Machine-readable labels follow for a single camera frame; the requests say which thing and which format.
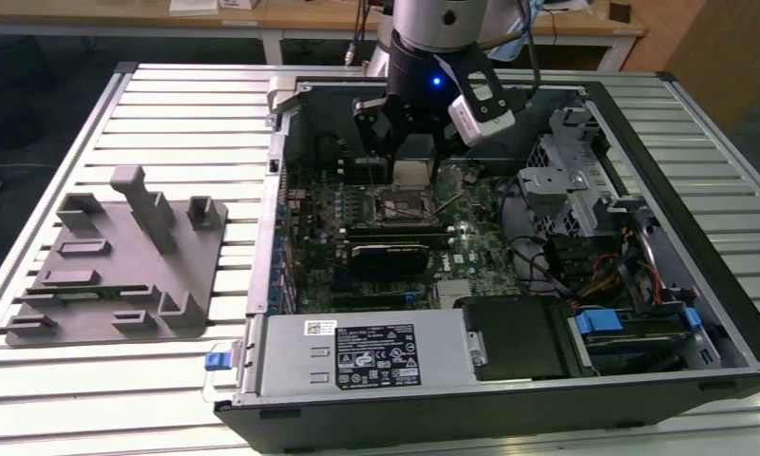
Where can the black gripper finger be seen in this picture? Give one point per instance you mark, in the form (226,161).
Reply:
(373,128)
(447,142)

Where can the silver CPU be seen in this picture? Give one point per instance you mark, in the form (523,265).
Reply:
(412,172)

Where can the metal locking lever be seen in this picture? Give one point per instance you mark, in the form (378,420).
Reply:
(449,203)

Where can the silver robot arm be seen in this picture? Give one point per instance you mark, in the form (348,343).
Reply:
(431,19)

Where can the CPU socket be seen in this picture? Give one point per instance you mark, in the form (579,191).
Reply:
(401,206)

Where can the round coin battery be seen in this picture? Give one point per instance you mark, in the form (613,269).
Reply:
(472,174)

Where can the silver metal drive cage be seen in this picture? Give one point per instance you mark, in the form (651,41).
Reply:
(553,183)

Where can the black graphics card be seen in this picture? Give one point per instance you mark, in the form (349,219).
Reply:
(389,266)

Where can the wooden desk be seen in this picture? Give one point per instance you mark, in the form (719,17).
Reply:
(583,21)

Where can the green motherboard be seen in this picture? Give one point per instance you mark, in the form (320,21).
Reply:
(488,285)

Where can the silver chipset heatsink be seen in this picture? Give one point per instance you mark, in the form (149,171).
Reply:
(456,293)

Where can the white labelled box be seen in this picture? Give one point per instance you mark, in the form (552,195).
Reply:
(237,4)

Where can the small dark box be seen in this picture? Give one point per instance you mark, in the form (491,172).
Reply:
(620,13)

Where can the black expansion slot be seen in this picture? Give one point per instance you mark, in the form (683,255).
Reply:
(366,301)

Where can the white paper stack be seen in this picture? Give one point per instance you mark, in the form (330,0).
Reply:
(193,5)

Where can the black plastic shroud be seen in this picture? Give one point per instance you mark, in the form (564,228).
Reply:
(519,339)

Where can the hard disk in blue carrier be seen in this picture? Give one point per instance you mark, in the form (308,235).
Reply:
(599,323)

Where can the brown wooden cabinet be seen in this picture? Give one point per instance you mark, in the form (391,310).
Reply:
(721,57)

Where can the grey parts rack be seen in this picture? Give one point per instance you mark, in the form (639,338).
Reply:
(126,271)

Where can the grey power supply unit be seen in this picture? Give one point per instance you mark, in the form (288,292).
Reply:
(290,361)

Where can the small blue clip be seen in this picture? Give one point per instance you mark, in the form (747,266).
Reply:
(691,318)

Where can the blue case latch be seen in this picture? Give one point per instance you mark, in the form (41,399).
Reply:
(218,362)

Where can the green RAM stick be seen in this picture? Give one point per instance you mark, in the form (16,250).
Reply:
(82,291)

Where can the black PC case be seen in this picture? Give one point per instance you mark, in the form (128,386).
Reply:
(417,423)

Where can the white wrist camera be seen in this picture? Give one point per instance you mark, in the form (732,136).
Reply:
(481,126)

